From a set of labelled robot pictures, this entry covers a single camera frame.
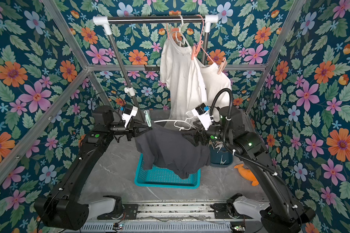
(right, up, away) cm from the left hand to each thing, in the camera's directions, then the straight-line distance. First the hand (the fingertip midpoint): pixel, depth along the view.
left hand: (150, 129), depth 62 cm
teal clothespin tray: (+39, -20, +30) cm, 53 cm away
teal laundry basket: (+1, -30, +24) cm, 38 cm away
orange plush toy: (+51, -27, +20) cm, 61 cm away
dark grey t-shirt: (+9, -11, +12) cm, 18 cm away
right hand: (+19, +2, -3) cm, 19 cm away
